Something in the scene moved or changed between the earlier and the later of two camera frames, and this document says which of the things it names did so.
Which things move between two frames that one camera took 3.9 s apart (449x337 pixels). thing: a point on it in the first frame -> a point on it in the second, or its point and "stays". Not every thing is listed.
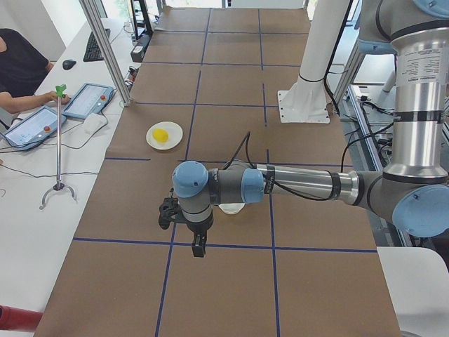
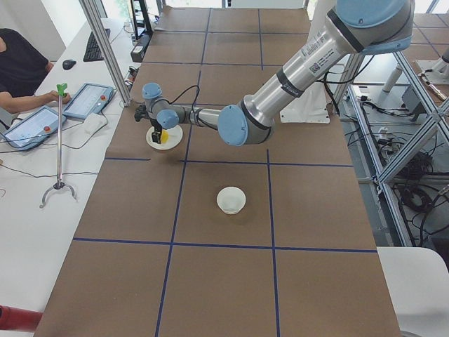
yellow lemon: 161,135 stays
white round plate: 175,135 stays
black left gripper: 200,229 -> 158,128
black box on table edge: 139,51 stays
